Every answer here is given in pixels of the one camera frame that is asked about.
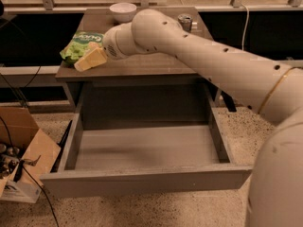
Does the grey cabinet with glossy top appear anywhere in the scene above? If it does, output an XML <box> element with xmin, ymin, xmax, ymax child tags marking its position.
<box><xmin>55</xmin><ymin>6</ymin><xmax>233</xmax><ymax>112</ymax></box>

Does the white cable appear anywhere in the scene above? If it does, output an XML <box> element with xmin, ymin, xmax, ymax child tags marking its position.
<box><xmin>241</xmin><ymin>3</ymin><xmax>251</xmax><ymax>51</ymax></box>

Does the silver drink can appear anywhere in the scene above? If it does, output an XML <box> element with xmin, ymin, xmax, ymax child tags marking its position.
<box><xmin>178</xmin><ymin>13</ymin><xmax>193</xmax><ymax>32</ymax></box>

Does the open grey top drawer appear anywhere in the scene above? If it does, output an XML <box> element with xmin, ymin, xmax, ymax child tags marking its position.
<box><xmin>42</xmin><ymin>83</ymin><xmax>252</xmax><ymax>198</ymax></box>

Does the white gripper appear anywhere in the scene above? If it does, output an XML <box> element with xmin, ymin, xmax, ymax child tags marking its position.
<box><xmin>74</xmin><ymin>23</ymin><xmax>147</xmax><ymax>72</ymax></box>

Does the cardboard box with junk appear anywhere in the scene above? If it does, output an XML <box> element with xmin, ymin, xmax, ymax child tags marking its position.
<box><xmin>0</xmin><ymin>107</ymin><xmax>61</xmax><ymax>203</ymax></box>

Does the green rice chip bag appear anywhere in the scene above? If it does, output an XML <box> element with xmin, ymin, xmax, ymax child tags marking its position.
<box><xmin>60</xmin><ymin>31</ymin><xmax>103</xmax><ymax>64</ymax></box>

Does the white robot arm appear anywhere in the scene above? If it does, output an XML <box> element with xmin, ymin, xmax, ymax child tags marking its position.
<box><xmin>102</xmin><ymin>9</ymin><xmax>303</xmax><ymax>227</ymax></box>

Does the white ceramic bowl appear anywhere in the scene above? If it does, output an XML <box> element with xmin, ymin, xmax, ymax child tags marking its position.
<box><xmin>109</xmin><ymin>3</ymin><xmax>137</xmax><ymax>23</ymax></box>

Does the black cable on floor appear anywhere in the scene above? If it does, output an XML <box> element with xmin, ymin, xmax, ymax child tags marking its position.
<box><xmin>0</xmin><ymin>115</ymin><xmax>61</xmax><ymax>227</ymax></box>

